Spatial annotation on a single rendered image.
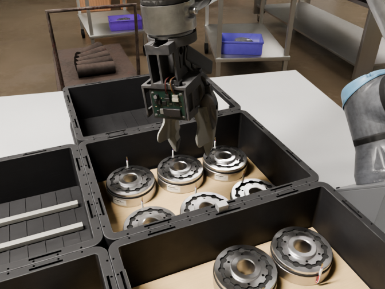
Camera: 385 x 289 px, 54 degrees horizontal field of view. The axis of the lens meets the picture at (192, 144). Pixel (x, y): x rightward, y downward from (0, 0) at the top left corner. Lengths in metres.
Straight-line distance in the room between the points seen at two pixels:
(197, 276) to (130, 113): 0.60
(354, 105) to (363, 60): 2.50
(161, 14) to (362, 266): 0.50
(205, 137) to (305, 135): 0.74
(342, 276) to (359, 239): 0.07
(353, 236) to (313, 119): 0.78
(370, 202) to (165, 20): 0.55
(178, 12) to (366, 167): 0.55
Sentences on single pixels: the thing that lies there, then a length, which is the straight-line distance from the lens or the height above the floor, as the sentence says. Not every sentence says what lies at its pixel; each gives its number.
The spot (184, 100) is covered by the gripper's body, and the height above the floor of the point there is 1.12.
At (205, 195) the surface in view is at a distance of 0.76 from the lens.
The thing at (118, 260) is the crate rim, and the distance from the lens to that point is 0.57.
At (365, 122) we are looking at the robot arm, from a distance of 0.89.
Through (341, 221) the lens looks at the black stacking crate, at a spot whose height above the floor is 0.90.
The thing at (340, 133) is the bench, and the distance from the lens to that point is 1.35.
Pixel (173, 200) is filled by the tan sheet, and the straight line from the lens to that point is 0.79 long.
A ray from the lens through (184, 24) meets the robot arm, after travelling 0.52.
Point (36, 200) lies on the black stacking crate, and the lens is 0.86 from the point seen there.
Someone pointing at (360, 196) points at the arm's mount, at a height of 0.84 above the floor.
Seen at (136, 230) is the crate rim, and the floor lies 0.93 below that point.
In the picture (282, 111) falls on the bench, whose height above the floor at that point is 0.70.
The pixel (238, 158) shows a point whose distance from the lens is 0.86.
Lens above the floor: 1.36
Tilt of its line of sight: 33 degrees down
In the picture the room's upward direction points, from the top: straight up
